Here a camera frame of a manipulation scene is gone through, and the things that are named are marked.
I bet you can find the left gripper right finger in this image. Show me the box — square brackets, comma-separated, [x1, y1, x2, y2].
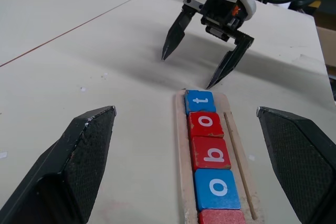
[256, 106, 336, 224]

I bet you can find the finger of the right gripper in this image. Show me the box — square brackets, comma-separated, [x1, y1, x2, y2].
[206, 30, 255, 90]
[161, 10, 197, 61]

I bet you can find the red letter b block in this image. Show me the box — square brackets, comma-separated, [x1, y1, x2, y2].
[189, 136, 232, 171]

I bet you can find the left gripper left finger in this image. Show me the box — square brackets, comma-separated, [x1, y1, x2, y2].
[0, 105, 117, 224]

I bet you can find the brown cardboard box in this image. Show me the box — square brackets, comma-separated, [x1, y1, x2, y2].
[316, 26, 336, 67]

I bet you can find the red letter o block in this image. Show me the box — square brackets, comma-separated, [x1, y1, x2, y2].
[187, 111, 225, 139]

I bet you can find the red letter r block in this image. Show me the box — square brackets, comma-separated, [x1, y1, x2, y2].
[197, 209, 246, 224]

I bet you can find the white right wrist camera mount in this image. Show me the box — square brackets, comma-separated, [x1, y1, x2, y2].
[230, 0, 257, 23]

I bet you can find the blue letter t block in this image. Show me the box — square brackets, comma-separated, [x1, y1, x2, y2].
[184, 89, 217, 116]

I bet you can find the blue letter o block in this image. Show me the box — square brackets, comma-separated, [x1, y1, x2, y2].
[194, 168, 242, 211]

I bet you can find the long wooden tray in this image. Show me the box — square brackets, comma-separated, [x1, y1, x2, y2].
[174, 89, 262, 224]

